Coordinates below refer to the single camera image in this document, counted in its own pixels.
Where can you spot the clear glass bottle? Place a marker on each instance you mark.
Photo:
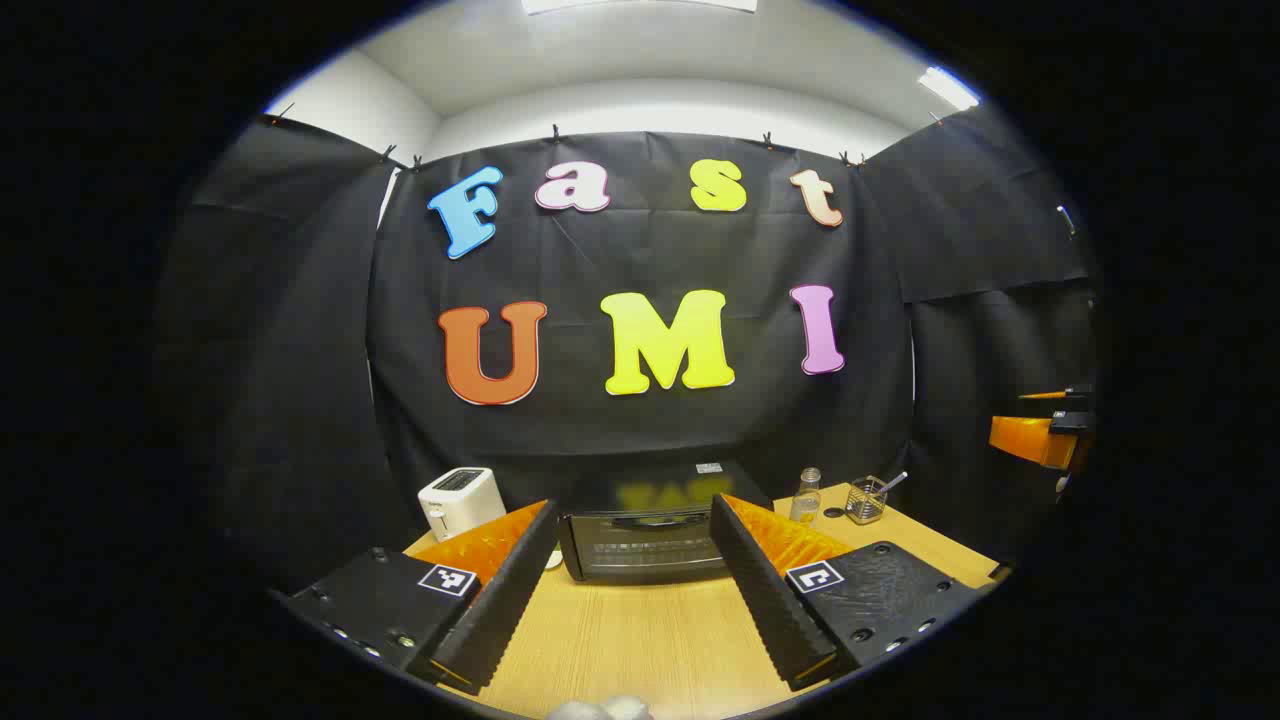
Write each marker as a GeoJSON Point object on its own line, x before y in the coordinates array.
{"type": "Point", "coordinates": [805, 503]}

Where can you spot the white toaster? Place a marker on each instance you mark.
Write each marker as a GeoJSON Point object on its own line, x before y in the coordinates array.
{"type": "Point", "coordinates": [460, 500]}

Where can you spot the black electric oven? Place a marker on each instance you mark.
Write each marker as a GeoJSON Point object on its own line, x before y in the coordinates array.
{"type": "Point", "coordinates": [640, 550]}

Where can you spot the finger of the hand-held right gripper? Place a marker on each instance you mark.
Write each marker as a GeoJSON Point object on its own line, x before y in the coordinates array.
{"type": "Point", "coordinates": [1030, 438]}
{"type": "Point", "coordinates": [1075, 392]}

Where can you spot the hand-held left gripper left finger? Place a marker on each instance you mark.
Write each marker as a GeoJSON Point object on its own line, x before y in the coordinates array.
{"type": "Point", "coordinates": [505, 590]}

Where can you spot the ceiling light panel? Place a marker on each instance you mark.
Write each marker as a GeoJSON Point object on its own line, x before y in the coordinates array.
{"type": "Point", "coordinates": [948, 88]}

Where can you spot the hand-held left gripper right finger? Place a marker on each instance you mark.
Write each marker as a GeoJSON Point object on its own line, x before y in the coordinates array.
{"type": "Point", "coordinates": [765, 590]}

